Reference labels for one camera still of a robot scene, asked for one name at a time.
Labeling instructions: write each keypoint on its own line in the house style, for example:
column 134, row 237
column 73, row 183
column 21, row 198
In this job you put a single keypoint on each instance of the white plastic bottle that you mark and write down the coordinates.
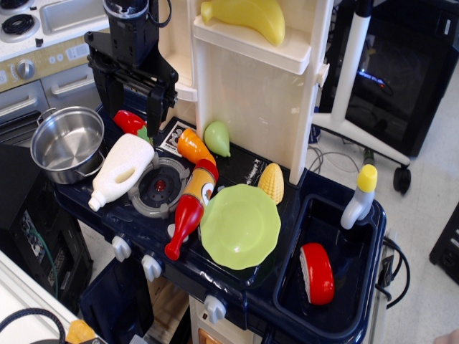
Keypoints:
column 122, row 168

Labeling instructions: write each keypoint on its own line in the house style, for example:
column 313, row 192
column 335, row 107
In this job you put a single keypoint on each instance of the grey toy stove burner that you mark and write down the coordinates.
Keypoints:
column 157, row 192

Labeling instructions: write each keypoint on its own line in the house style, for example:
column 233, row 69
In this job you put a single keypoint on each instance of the grey stove knob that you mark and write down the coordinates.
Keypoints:
column 121, row 248
column 151, row 268
column 215, row 309

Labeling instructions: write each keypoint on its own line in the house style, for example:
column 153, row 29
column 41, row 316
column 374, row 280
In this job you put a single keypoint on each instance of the grey yellow toy faucet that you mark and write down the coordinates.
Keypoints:
column 361, row 202

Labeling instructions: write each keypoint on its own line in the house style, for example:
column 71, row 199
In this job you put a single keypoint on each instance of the grey left stove knob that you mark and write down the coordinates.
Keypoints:
column 121, row 248

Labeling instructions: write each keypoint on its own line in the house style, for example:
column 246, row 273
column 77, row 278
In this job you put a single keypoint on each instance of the yellow toy banana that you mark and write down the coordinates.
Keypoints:
column 265, row 17

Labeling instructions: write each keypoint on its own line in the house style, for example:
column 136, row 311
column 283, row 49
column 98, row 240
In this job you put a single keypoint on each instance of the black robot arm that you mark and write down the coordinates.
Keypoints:
column 133, row 9

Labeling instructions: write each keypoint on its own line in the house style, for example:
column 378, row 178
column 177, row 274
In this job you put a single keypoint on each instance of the stainless steel pot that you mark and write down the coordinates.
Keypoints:
column 68, row 144

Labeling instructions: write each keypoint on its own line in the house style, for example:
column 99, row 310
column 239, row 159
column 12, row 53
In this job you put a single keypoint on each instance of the green plastic plate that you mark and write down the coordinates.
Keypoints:
column 240, row 227

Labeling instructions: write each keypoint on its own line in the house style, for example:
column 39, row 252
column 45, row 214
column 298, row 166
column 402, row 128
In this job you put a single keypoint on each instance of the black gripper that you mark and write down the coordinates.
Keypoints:
column 128, row 55

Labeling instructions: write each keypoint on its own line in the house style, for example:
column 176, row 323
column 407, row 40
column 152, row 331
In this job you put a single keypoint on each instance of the grey middle stove knob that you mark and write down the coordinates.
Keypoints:
column 151, row 268

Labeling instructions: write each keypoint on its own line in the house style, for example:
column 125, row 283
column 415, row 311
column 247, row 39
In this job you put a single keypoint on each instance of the white toy stove background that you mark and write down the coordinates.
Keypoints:
column 44, row 55

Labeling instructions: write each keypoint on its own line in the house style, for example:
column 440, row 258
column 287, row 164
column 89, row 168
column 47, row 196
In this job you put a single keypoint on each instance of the grey right stove knob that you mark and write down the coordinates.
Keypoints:
column 215, row 309

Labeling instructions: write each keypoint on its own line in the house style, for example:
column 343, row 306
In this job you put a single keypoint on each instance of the red toy sushi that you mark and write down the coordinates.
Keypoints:
column 317, row 274

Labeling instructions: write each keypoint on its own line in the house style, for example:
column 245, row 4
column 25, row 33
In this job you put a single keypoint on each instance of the green toy pear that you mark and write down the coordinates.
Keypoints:
column 217, row 139

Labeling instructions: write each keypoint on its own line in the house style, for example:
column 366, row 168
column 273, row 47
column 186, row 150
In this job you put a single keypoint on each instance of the yellow toy corn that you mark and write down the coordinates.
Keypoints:
column 272, row 182

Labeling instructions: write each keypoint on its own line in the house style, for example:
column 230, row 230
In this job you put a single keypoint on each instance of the orange toy carrot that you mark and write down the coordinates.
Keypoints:
column 192, row 148

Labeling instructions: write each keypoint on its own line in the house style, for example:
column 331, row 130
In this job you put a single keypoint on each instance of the cream toy kitchen shelf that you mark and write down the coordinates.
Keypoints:
column 264, row 94

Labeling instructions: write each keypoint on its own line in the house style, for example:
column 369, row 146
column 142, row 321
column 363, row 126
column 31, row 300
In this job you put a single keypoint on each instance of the red ketchup bottle toy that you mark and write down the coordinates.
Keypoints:
column 192, row 204

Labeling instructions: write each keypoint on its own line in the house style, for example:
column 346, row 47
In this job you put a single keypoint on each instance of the red toy pepper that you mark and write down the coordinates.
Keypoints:
column 130, row 123

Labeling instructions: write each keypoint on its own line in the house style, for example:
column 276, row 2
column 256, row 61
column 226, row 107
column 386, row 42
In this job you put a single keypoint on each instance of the navy toy kitchen counter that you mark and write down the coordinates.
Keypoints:
column 269, row 299

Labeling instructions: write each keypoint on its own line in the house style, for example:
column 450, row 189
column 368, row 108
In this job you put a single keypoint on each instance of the black computer case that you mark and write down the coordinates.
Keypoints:
column 37, row 233

